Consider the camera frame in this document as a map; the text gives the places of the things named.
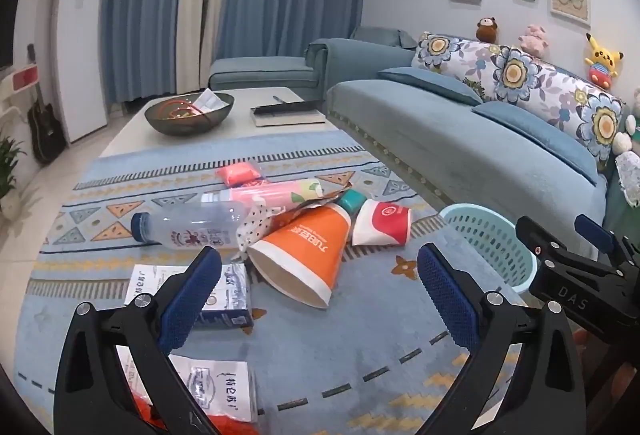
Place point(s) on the potted green plant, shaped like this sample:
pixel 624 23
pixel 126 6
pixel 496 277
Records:
pixel 7 165

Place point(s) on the blue fabric sofa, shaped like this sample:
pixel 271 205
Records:
pixel 425 130

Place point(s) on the dark mesh bowl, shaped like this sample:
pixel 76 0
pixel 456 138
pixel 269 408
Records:
pixel 190 125

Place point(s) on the black television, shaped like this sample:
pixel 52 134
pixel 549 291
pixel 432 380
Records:
pixel 5 30

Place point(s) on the pink label plastic bottle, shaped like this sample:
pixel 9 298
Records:
pixel 265 192

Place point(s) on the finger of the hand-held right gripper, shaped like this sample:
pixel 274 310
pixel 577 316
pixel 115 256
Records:
pixel 540 237
pixel 595 231

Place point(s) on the clear plastic bottle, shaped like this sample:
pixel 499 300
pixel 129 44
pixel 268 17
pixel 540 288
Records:
pixel 190 227

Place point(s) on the white coffee table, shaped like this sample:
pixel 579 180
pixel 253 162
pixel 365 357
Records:
pixel 130 135

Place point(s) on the blue white milk carton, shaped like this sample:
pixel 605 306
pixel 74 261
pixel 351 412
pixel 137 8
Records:
pixel 227 295

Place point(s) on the large butterfly picture frame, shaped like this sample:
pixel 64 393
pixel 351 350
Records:
pixel 570 0

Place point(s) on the grey blue cushion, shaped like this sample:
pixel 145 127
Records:
pixel 385 36

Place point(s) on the thick grey book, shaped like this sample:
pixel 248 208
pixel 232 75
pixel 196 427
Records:
pixel 287 119

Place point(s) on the white red wall shelf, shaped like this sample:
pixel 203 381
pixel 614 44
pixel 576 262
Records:
pixel 22 80

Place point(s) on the yellow plush toy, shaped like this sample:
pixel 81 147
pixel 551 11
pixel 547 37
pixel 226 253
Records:
pixel 602 57

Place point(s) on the light blue plastic basket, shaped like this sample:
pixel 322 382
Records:
pixel 495 240

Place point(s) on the white printed packet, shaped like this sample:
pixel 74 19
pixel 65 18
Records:
pixel 220 385
pixel 145 282

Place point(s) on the blue flat cushion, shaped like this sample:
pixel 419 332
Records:
pixel 540 135
pixel 430 82

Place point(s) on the pink wrapped packet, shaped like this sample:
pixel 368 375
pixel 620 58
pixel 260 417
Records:
pixel 240 172

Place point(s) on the white speckled cushion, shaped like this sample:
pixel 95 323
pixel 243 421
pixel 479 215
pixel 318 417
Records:
pixel 629 175

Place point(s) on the white paper cards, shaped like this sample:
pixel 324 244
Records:
pixel 207 100

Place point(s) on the pink pig plush toy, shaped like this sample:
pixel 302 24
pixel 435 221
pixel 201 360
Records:
pixel 534 37

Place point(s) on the blue patterned rug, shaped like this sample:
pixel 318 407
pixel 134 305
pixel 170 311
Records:
pixel 350 355

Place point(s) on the brown monkey plush toy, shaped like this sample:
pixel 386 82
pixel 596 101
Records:
pixel 487 29

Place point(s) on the polka dot paper bag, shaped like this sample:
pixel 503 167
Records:
pixel 257 222

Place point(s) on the orange paper cup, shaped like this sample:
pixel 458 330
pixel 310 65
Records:
pixel 300 250

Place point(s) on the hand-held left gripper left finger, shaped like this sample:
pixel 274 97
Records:
pixel 190 300

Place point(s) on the black acoustic guitar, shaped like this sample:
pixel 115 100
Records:
pixel 45 127

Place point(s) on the red white paper cup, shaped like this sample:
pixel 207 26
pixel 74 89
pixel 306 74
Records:
pixel 385 220

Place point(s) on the white green plush toy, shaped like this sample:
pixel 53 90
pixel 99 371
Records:
pixel 631 120

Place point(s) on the white sheer curtain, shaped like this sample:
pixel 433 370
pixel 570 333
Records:
pixel 197 5

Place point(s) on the thin black notebook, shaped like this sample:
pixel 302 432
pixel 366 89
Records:
pixel 295 106

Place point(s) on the floral back pillow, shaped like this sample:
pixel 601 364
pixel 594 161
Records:
pixel 450 55
pixel 550 85

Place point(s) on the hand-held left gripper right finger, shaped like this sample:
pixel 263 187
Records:
pixel 445 295

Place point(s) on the teal wrapped packet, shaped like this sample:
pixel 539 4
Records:
pixel 352 200

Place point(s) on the blue pen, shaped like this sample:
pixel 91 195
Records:
pixel 280 99

